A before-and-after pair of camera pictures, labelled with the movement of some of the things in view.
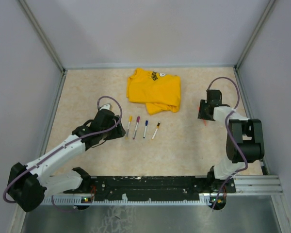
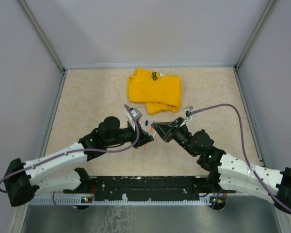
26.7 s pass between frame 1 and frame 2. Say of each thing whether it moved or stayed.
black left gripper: moved
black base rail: stayed
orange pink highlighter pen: moved
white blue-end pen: stayed
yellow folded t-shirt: stayed
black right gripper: moved
